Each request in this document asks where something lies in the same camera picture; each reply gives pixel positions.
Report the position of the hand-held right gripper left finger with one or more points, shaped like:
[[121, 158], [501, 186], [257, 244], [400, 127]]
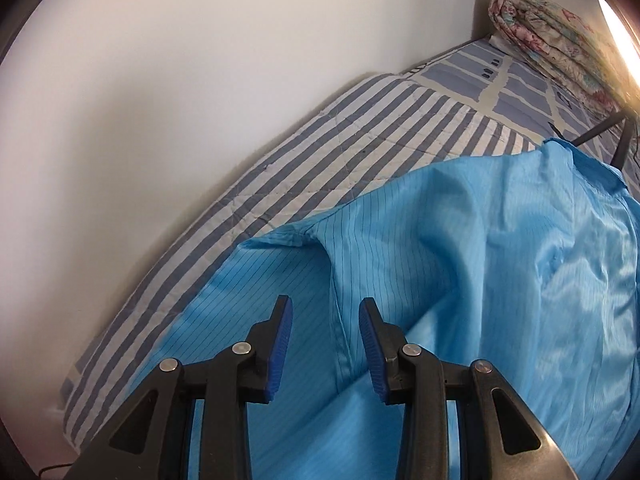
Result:
[[280, 355]]

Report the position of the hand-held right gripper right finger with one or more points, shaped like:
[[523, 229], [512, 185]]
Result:
[[372, 355]]

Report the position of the light blue pinstriped coat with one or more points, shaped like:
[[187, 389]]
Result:
[[450, 260]]

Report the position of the blue white striped blanket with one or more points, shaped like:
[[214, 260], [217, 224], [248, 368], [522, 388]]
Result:
[[300, 150]]

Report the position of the blue checked bed mat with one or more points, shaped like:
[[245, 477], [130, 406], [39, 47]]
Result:
[[520, 85]]

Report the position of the black tripod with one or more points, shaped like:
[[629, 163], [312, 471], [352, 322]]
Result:
[[595, 132]]

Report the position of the folded floral quilt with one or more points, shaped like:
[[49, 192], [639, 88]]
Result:
[[545, 35]]

